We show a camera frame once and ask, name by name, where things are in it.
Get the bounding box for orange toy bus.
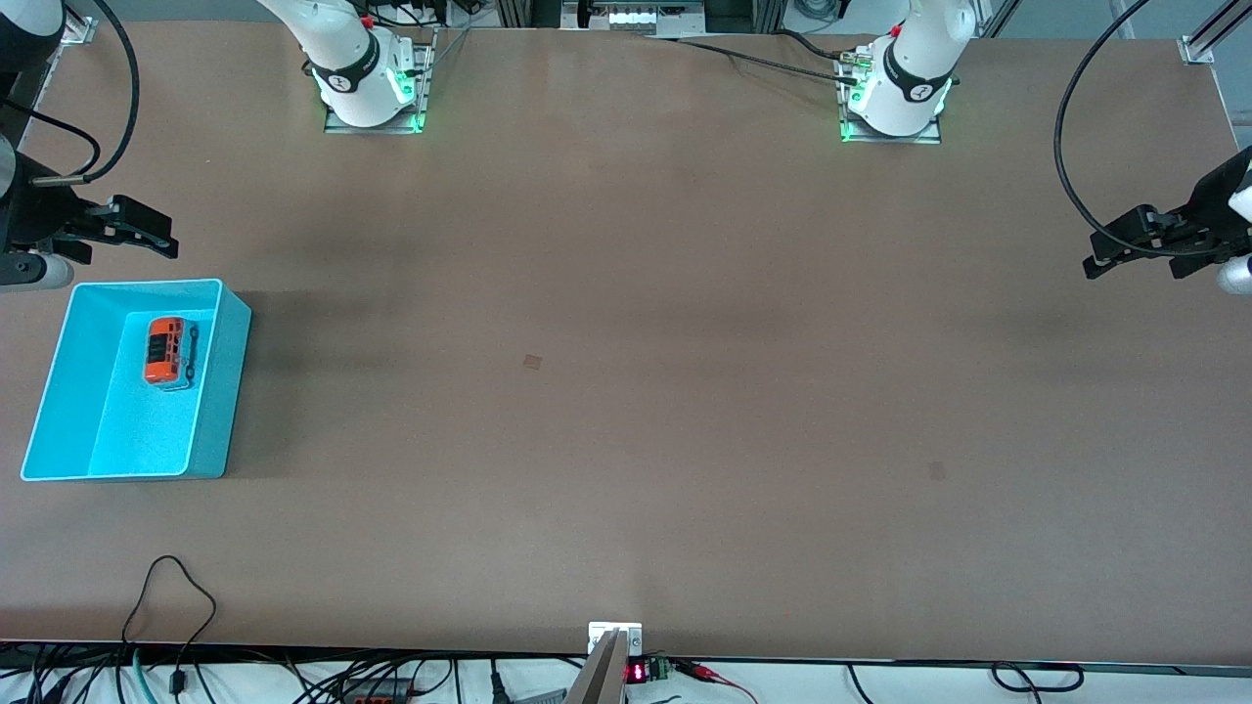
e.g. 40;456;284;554
143;315;201;392

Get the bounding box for blue plastic box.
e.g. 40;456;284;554
20;279;253;482

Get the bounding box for grey power strip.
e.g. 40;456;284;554
337;675;417;704

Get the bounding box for white lit device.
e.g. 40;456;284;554
604;4;688;32

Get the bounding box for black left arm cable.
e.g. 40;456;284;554
1053;0;1224;261

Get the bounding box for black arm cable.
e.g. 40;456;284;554
0;0;140;187
1053;0;1224;261

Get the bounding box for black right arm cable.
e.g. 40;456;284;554
0;0;140;187

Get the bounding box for thin black looped cable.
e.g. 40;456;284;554
122;555;218;697

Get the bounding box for thick black base cable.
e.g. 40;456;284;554
773;29;852;62

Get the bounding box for thin black table cable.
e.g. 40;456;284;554
641;34;862;87

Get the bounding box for black coiled cable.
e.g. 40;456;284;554
991;663;1085;695

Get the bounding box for red wires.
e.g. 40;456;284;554
683;663;760;704

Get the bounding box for white pole bracket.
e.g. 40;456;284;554
588;622;644;654

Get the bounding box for grey camera mount pole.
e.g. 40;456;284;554
565;629;629;704

